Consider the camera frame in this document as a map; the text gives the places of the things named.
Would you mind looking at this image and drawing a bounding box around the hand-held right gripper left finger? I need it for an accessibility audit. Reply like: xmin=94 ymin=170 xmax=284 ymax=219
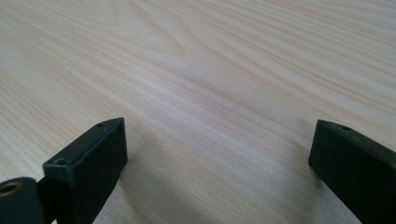
xmin=42 ymin=117 xmax=129 ymax=224

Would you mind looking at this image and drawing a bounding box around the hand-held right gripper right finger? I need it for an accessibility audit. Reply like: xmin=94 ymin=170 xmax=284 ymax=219
xmin=307 ymin=119 xmax=396 ymax=224

